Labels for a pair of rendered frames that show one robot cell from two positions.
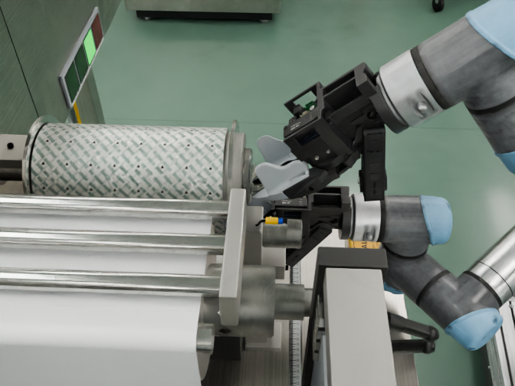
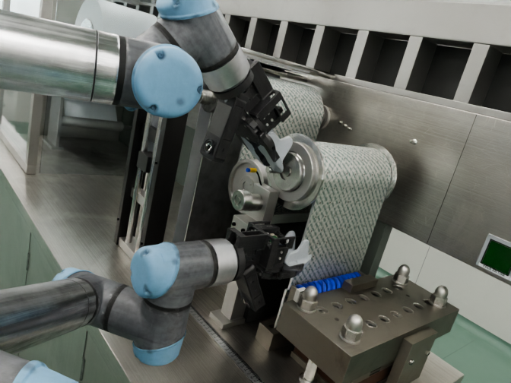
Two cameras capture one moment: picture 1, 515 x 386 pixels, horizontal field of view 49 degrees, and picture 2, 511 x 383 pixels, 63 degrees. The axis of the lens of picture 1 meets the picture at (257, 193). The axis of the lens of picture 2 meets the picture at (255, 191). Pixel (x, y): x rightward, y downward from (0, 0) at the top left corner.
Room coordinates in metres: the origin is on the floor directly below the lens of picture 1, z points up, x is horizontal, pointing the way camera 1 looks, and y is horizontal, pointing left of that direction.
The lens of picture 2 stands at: (1.04, -0.59, 1.42)
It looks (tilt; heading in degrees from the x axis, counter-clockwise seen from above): 16 degrees down; 134
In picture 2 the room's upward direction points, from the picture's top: 14 degrees clockwise
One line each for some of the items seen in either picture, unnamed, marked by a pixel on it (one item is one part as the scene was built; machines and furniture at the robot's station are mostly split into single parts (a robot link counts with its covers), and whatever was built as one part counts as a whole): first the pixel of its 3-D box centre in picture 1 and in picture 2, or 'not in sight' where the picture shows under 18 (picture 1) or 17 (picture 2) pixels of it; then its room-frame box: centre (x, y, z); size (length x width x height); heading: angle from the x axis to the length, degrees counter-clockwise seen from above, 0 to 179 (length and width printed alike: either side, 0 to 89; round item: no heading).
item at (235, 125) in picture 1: (234, 175); (293, 172); (0.54, 0.03, 1.25); 0.15 x 0.01 x 0.15; 177
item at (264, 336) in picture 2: not in sight; (310, 321); (0.60, 0.15, 0.92); 0.28 x 0.04 x 0.04; 87
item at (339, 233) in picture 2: not in sight; (338, 242); (0.60, 0.16, 1.12); 0.23 x 0.01 x 0.18; 87
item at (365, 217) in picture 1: (361, 218); (214, 261); (0.58, -0.16, 1.11); 0.08 x 0.05 x 0.08; 177
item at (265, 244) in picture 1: (265, 286); (242, 257); (0.50, -0.01, 1.05); 0.06 x 0.05 x 0.31; 87
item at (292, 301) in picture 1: (308, 302); (197, 95); (0.28, -0.05, 1.33); 0.06 x 0.03 x 0.03; 87
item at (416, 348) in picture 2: not in sight; (413, 359); (0.82, 0.19, 0.96); 0.10 x 0.03 x 0.11; 87
